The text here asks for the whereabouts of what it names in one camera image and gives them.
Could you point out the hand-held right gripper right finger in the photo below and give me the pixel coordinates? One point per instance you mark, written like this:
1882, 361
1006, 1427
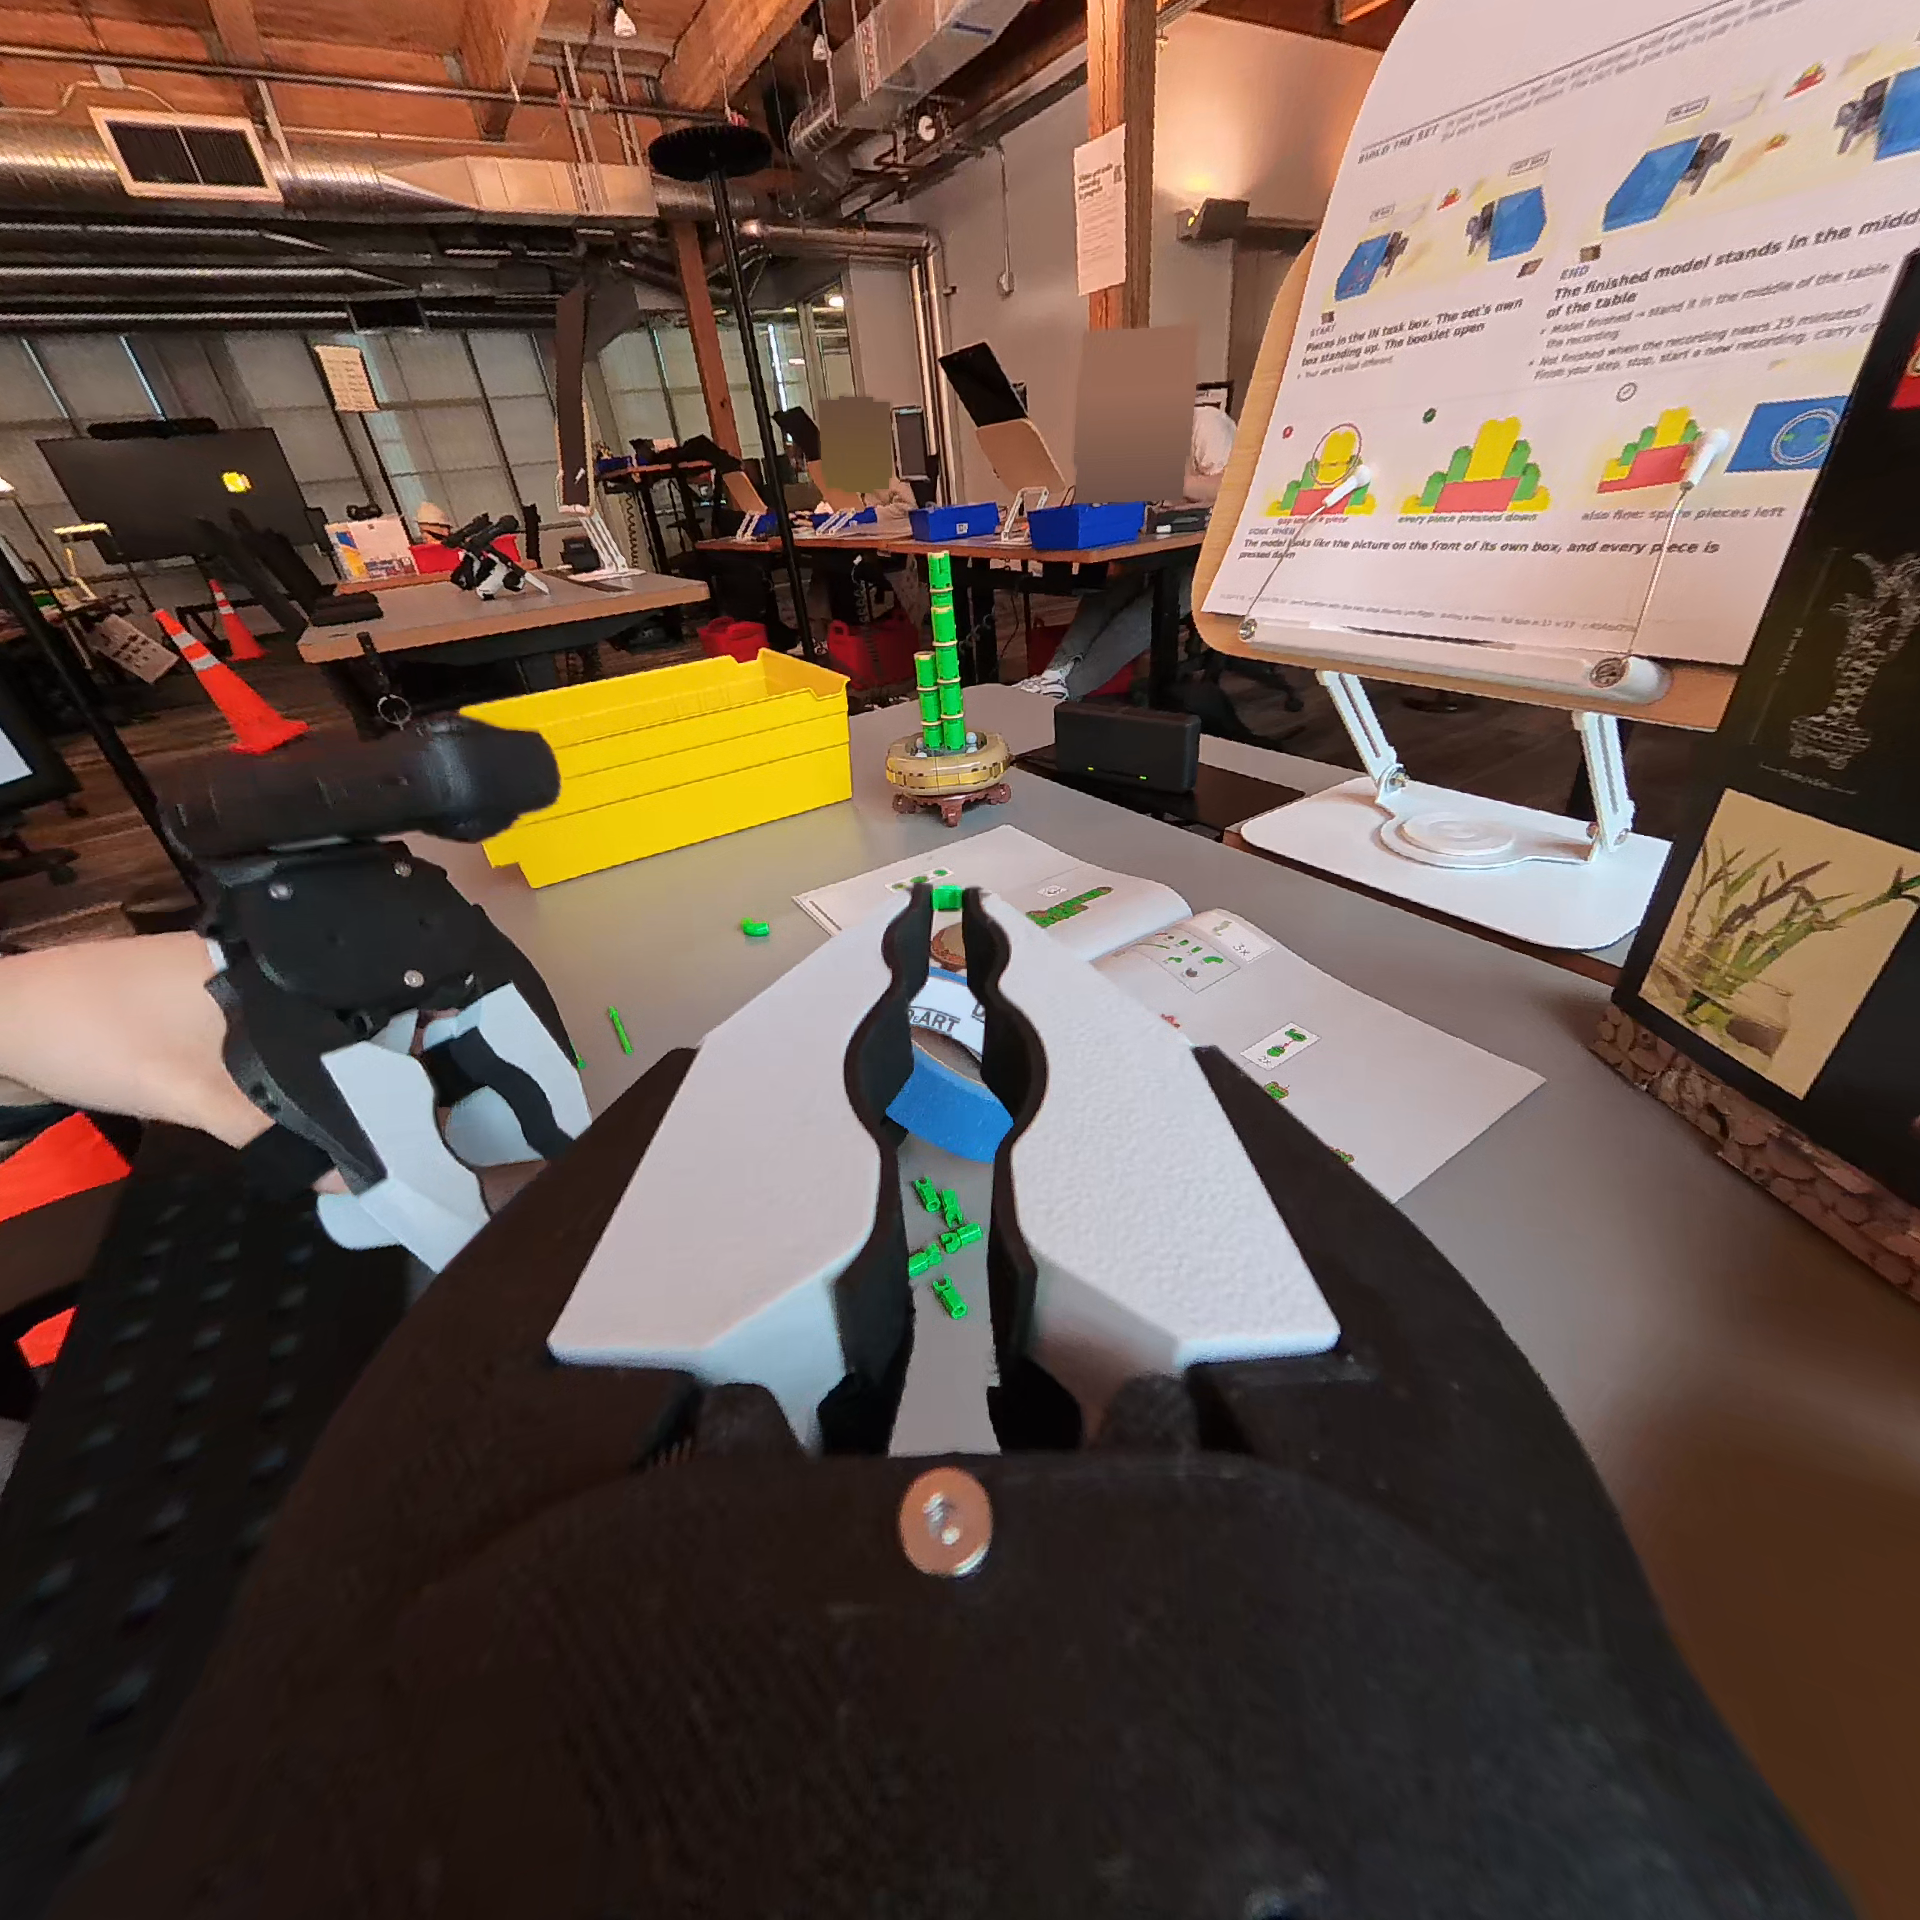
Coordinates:
1155, 1201

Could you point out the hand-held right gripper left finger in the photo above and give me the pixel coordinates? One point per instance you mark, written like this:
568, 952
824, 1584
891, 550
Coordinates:
721, 1201

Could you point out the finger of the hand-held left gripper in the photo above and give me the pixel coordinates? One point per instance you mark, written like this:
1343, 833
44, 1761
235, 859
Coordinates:
528, 1049
382, 1141

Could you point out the pile of green lego pieces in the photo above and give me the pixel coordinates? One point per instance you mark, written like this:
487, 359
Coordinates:
962, 1237

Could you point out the lego instruction booklet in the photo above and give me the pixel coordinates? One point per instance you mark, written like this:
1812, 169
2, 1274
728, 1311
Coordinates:
1348, 1065

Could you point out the green bamboo lego model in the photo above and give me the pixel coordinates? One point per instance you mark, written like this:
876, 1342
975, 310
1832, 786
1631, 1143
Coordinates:
943, 705

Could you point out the black lego box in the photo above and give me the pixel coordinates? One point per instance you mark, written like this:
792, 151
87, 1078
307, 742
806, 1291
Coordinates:
1828, 675

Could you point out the person's left hand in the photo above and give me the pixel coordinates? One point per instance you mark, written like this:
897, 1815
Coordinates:
105, 1019

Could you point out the orange traffic cone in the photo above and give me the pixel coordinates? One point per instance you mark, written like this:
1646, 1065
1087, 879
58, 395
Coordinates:
224, 690
235, 622

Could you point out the yellow plastic bin stack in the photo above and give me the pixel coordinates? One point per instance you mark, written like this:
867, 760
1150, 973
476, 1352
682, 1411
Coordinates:
674, 765

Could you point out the orange cloth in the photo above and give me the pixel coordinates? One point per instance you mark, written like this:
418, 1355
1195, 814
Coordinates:
60, 1162

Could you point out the grey work table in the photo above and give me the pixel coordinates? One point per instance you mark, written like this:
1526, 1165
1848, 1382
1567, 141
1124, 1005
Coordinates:
495, 609

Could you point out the white document stand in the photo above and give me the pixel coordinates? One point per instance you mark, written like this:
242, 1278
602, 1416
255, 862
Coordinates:
1471, 886

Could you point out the black power bank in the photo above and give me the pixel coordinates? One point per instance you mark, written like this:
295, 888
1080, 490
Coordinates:
1124, 744

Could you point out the red plastic bin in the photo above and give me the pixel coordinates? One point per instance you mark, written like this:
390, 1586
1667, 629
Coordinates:
731, 638
863, 653

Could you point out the black display screen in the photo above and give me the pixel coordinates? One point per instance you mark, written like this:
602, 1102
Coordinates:
166, 487

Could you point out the wooden long desk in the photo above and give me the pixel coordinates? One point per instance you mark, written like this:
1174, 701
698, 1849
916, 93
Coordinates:
1050, 558

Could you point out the blue plastic bin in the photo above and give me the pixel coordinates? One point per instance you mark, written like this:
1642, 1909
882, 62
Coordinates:
953, 522
1089, 525

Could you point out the black floor lamp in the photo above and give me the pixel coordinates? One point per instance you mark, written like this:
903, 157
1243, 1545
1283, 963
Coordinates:
745, 376

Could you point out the ceiling air vent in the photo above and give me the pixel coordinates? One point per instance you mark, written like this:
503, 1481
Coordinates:
187, 154

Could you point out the laminated instruction sheet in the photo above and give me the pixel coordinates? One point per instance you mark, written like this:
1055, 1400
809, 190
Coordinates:
1576, 376

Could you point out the white paper notice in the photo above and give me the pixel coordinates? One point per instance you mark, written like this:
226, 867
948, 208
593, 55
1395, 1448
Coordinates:
1099, 211

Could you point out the silver ventilation duct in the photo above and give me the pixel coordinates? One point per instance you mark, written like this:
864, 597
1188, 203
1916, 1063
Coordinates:
450, 187

